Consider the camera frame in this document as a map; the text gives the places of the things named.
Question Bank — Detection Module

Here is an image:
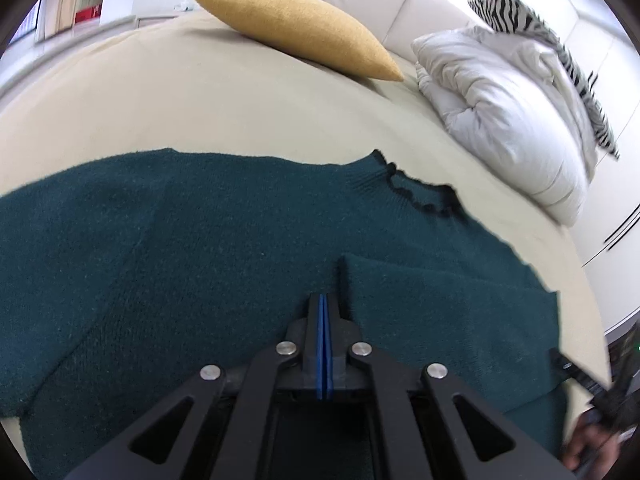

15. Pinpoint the beige curtain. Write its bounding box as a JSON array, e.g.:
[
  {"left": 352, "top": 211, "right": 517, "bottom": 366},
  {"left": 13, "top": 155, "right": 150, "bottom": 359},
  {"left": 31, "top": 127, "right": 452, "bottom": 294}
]
[{"left": 34, "top": 0, "right": 110, "bottom": 45}]

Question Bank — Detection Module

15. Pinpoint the beige bed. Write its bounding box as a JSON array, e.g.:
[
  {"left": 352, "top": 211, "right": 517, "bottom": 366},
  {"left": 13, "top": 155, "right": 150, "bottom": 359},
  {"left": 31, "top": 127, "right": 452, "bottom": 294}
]
[{"left": 0, "top": 10, "right": 613, "bottom": 480}]

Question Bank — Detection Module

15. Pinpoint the person's right hand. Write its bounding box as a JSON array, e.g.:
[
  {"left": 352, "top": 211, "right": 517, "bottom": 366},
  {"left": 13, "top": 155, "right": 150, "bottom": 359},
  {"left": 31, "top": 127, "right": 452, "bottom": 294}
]
[{"left": 562, "top": 409, "right": 622, "bottom": 472}]

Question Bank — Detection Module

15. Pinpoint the dark green knit sweater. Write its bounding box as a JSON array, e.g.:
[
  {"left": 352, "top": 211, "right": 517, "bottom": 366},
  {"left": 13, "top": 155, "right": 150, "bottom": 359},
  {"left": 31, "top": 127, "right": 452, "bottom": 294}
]
[{"left": 0, "top": 147, "right": 571, "bottom": 480}]

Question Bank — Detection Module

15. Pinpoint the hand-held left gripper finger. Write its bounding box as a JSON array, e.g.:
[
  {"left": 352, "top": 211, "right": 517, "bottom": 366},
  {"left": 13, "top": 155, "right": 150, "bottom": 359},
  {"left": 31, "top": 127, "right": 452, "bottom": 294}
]
[
  {"left": 323, "top": 294, "right": 576, "bottom": 480},
  {"left": 65, "top": 294, "right": 324, "bottom": 480}
]

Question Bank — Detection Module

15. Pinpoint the mustard yellow pillow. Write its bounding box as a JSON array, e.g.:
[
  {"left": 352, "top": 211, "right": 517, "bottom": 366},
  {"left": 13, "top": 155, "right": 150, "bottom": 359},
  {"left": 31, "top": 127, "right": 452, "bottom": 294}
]
[{"left": 193, "top": 0, "right": 405, "bottom": 82}]

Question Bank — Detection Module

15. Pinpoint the zebra striped pillow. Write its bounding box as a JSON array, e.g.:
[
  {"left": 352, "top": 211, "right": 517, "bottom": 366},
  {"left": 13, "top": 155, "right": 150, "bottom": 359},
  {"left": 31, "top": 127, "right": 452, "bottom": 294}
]
[{"left": 468, "top": 0, "right": 621, "bottom": 162}]

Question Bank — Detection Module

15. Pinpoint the white wardrobe with black handles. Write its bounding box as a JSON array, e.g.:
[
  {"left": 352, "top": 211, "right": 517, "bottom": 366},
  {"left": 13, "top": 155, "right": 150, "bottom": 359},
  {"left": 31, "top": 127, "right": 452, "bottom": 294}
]
[{"left": 565, "top": 5, "right": 640, "bottom": 333}]

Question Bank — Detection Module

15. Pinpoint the white folded duvet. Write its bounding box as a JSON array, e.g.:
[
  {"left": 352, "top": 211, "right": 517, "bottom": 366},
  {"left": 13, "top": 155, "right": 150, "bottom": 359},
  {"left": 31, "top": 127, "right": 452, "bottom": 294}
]
[{"left": 411, "top": 25, "right": 598, "bottom": 226}]

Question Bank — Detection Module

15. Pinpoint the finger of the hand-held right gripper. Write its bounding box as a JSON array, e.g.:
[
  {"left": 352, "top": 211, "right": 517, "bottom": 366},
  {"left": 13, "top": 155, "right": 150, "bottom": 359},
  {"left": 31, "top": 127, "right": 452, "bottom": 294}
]
[{"left": 550, "top": 347, "right": 609, "bottom": 397}]

